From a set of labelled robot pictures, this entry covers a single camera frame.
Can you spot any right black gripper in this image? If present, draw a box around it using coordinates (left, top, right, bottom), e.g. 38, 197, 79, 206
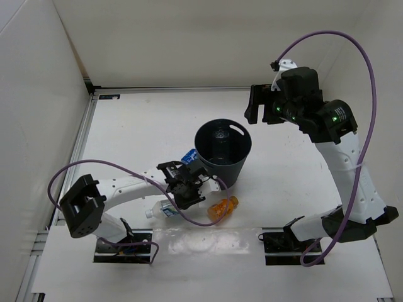
244, 85, 302, 126

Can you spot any clear bottle green blue label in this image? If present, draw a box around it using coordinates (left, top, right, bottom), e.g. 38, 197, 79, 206
145, 199, 182, 220

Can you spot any clear bottle without label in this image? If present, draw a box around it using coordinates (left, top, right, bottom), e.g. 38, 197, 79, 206
210, 127, 233, 165

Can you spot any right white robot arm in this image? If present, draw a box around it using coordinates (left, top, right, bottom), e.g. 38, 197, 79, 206
244, 67, 399, 252

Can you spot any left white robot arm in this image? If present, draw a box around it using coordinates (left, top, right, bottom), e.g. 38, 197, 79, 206
59, 161, 220, 252

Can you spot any dark grey plastic bin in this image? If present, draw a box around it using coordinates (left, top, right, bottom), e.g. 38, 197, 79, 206
194, 119, 252, 188

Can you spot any orange juice bottle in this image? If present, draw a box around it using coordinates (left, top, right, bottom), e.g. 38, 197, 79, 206
207, 196, 239, 222

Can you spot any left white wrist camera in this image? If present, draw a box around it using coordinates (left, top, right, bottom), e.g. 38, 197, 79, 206
199, 177, 221, 195

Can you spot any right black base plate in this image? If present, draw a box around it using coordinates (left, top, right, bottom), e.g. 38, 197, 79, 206
258, 228, 315, 266

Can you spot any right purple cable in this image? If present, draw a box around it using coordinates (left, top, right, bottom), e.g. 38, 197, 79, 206
273, 30, 378, 267

